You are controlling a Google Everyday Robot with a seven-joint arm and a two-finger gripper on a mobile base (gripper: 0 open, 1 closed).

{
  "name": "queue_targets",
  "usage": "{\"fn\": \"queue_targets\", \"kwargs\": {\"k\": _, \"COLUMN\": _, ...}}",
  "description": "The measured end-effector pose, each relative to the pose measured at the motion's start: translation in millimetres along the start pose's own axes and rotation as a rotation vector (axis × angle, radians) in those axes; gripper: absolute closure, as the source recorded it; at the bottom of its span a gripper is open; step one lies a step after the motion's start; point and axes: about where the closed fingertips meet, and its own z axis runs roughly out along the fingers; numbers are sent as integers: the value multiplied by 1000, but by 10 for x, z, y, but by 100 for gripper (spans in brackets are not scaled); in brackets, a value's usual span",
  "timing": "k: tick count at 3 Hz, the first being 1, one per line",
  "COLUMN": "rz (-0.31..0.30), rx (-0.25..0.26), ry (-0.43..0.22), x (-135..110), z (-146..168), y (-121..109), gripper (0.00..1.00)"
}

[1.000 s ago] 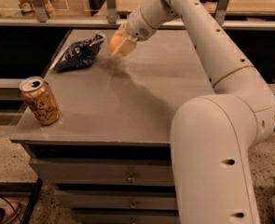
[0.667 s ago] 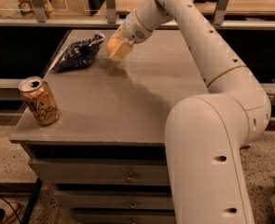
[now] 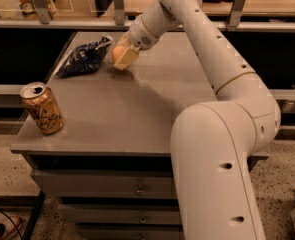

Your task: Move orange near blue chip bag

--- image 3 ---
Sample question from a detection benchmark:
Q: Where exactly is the blue chip bag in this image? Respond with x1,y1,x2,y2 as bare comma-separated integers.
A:
56,34,113,79

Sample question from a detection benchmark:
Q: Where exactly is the orange fruit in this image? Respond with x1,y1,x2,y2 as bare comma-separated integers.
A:
112,45,124,62

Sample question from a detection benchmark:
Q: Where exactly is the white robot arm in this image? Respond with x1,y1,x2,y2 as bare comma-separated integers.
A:
112,0,281,240

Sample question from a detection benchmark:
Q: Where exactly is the grey drawer cabinet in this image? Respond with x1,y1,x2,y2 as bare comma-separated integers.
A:
10,31,270,240

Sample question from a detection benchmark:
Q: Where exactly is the middle cabinet drawer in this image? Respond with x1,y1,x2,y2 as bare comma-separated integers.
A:
58,204,181,225

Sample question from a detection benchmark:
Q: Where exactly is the metal railing frame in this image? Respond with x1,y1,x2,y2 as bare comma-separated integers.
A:
0,0,295,32

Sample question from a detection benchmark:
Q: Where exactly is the black floor cable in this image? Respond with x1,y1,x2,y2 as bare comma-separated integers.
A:
0,203,25,240

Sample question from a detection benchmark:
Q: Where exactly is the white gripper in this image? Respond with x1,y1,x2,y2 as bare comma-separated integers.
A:
113,16,157,70

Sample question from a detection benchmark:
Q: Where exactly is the orange white sneaker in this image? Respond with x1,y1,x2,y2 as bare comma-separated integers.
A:
0,216,22,240

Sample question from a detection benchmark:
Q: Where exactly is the cabinet drawer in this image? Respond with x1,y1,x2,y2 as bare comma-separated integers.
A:
58,204,181,225
76,224,185,240
31,170,176,199

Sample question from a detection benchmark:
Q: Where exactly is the gold soda can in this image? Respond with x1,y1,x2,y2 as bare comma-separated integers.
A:
20,82,64,135

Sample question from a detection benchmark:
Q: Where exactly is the top cabinet drawer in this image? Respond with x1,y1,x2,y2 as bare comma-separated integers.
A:
31,170,176,199

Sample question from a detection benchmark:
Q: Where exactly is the bottom cabinet drawer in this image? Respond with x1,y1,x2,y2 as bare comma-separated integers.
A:
76,224,185,240

